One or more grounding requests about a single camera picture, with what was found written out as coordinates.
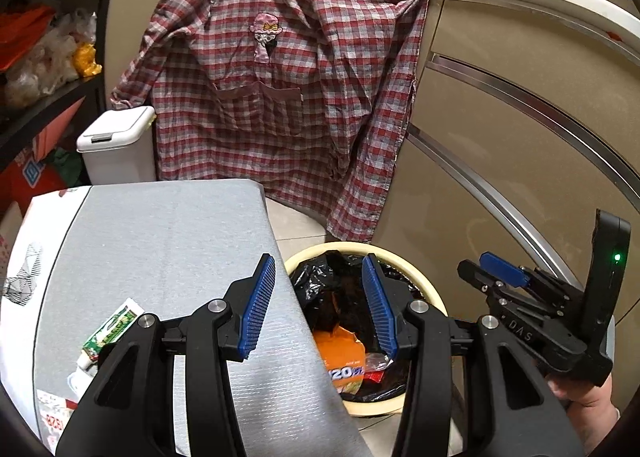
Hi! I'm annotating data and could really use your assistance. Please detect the red printed carton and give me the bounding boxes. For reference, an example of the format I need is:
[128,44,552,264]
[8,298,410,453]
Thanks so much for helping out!
[0,97,86,218]

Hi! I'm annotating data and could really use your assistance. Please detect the grey table mat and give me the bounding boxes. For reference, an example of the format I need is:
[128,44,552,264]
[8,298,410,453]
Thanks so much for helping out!
[32,178,373,457]

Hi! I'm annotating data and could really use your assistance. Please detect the green white toothpaste tube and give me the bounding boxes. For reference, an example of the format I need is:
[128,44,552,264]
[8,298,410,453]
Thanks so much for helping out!
[77,298,146,372]

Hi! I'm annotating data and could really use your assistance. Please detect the white lidded bin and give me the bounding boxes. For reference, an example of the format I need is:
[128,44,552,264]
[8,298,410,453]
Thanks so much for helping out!
[76,106,157,186]

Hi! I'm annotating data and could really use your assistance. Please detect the clear bags of food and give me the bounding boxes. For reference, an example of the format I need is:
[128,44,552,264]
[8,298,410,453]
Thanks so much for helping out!
[5,9,98,108]

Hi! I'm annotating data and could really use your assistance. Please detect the orange bag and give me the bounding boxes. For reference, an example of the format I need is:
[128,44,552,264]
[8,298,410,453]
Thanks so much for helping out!
[0,7,56,70]

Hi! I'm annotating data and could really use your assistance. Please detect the black shelf rack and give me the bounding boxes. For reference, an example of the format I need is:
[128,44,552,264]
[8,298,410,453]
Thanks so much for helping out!
[0,0,126,172]

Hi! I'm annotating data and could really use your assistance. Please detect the orange snack packet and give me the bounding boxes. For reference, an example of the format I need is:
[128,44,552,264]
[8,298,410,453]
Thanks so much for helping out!
[314,327,368,395]

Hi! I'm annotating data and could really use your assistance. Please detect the yellow-rimmed trash bin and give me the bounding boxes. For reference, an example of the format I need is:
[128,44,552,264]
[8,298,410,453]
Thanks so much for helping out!
[284,245,451,418]

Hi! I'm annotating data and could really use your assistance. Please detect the beige kitchen cabinet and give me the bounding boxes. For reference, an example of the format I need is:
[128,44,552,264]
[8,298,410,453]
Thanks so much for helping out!
[372,0,640,338]

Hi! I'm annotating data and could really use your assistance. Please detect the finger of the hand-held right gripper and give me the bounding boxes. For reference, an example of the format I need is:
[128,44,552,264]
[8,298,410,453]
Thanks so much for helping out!
[479,252,533,288]
[457,259,501,295]

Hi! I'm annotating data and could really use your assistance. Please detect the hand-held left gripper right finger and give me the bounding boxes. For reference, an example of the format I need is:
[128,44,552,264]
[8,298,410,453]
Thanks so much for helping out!
[361,253,586,457]

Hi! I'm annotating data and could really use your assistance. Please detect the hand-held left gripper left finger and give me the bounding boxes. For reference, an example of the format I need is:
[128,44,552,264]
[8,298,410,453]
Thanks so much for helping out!
[55,254,277,457]

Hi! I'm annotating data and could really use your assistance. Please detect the white printed tablecloth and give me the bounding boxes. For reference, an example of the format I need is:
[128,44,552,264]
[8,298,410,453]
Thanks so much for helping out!
[0,187,93,457]

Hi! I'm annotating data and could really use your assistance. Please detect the yellow figurine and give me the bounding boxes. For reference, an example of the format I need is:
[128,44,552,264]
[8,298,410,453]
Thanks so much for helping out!
[72,43,102,78]

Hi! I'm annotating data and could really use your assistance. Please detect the red plaid shirt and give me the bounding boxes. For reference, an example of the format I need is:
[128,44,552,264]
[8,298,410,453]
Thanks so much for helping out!
[110,0,431,244]

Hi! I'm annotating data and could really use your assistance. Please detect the black bin liner bag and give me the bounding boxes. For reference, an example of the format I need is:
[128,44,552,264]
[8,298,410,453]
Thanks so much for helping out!
[290,250,426,398]

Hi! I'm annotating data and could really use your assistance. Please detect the person's right hand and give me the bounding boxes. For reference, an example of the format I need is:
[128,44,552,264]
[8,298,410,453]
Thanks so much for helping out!
[547,372,621,457]

